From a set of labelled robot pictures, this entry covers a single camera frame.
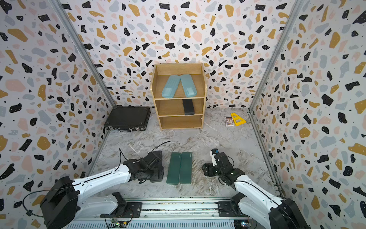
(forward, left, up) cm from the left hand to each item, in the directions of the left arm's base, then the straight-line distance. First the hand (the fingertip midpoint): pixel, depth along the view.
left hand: (159, 174), depth 84 cm
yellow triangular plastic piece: (+42, -60, -2) cm, 73 cm away
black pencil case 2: (+39, -18, +15) cm, 45 cm away
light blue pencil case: (+41, -6, +30) cm, 51 cm away
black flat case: (+43, +30, +1) cm, 52 cm away
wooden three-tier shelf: (+37, -5, +16) cm, 41 cm away
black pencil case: (-1, -2, +11) cm, 11 cm away
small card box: (+42, -50, -2) cm, 65 cm away
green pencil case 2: (0, -15, -2) cm, 15 cm away
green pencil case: (+1, -8, -1) cm, 8 cm away
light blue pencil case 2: (+40, -18, +31) cm, 54 cm away
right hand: (+4, -28, +1) cm, 28 cm away
